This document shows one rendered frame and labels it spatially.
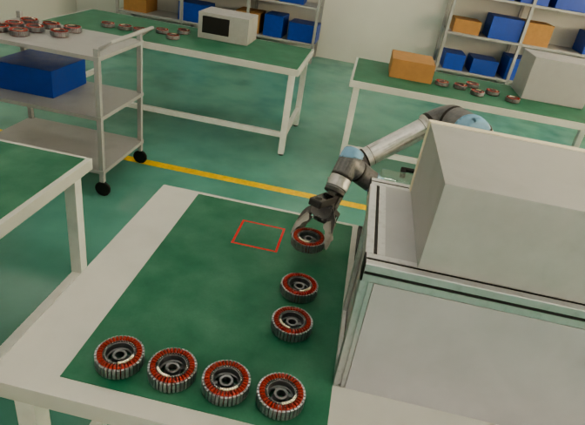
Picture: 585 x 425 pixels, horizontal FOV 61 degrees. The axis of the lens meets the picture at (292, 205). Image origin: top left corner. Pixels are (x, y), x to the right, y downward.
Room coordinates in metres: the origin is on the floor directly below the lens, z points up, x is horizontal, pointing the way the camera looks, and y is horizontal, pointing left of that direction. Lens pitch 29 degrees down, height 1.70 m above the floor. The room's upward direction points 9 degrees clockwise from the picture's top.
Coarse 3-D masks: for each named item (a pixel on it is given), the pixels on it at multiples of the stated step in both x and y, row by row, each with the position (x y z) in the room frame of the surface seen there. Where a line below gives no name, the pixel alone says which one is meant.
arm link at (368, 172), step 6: (366, 168) 1.56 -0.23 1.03; (372, 168) 1.61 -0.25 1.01; (366, 174) 1.55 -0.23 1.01; (372, 174) 1.57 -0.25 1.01; (378, 174) 1.59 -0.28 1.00; (354, 180) 1.55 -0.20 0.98; (360, 180) 1.55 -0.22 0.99; (366, 180) 1.55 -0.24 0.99; (360, 186) 1.57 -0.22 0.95; (366, 186) 1.56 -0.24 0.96
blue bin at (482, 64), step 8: (472, 56) 7.43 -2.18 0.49; (480, 56) 7.54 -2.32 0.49; (488, 56) 7.66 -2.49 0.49; (472, 64) 7.29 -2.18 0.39; (480, 64) 7.29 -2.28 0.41; (488, 64) 7.28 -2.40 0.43; (496, 64) 7.27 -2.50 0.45; (472, 72) 7.29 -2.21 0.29; (480, 72) 7.28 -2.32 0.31; (488, 72) 7.27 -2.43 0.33
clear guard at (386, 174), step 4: (380, 172) 1.51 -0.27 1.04; (384, 172) 1.46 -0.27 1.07; (388, 172) 1.47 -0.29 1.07; (392, 172) 1.47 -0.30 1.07; (396, 172) 1.48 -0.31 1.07; (400, 172) 1.48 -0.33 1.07; (404, 172) 1.49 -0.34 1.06; (380, 176) 1.54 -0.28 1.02; (384, 176) 1.43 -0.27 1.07; (388, 176) 1.44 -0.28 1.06; (392, 176) 1.44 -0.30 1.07; (396, 176) 1.45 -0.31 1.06; (400, 176) 1.46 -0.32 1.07; (404, 176) 1.46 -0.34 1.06; (408, 176) 1.47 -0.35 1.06; (412, 176) 1.47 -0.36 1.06; (388, 180) 1.41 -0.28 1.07; (392, 180) 1.41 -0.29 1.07; (396, 180) 1.42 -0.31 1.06; (400, 180) 1.42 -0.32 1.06; (404, 180) 1.43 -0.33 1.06; (408, 180) 1.43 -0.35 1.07; (408, 184) 1.41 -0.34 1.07
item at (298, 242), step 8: (296, 232) 1.39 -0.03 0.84; (304, 232) 1.41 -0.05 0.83; (312, 232) 1.41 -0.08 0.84; (320, 232) 1.41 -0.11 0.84; (296, 240) 1.35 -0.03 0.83; (304, 240) 1.35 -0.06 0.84; (312, 240) 1.37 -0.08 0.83; (320, 240) 1.36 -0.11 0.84; (296, 248) 1.34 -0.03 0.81; (304, 248) 1.32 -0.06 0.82; (312, 248) 1.33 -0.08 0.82; (320, 248) 1.34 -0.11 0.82
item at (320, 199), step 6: (324, 192) 1.47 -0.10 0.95; (312, 198) 1.40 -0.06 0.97; (318, 198) 1.40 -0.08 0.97; (324, 198) 1.42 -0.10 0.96; (330, 198) 1.44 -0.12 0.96; (336, 198) 1.46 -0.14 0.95; (312, 204) 1.39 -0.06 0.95; (318, 204) 1.38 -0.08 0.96; (324, 204) 1.39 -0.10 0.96; (330, 204) 1.43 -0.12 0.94
